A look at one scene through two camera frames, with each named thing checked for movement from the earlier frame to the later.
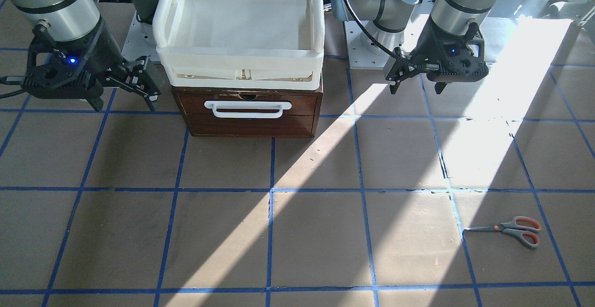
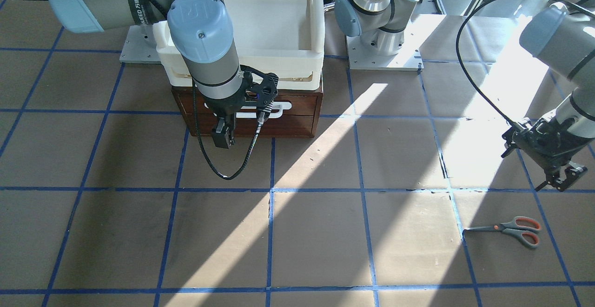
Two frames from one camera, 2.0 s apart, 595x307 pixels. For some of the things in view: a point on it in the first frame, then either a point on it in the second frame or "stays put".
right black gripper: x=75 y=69 -> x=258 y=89
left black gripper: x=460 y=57 -> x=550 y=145
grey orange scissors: x=526 y=229 stays put
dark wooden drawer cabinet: x=287 y=113 stays put
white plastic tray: x=216 y=35 stays put
